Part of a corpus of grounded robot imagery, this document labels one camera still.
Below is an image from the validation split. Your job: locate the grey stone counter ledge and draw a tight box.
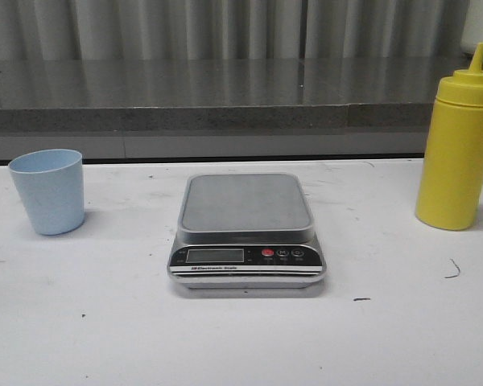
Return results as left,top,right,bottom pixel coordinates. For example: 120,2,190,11
0,56,469,163

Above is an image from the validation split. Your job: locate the yellow squeeze bottle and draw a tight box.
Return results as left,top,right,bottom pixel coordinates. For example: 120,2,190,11
415,42,483,231

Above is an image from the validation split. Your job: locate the silver digital kitchen scale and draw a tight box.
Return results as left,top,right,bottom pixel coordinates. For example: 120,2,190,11
167,173,327,290

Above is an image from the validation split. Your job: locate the light blue plastic cup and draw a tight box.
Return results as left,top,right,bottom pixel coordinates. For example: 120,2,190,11
8,149,85,236

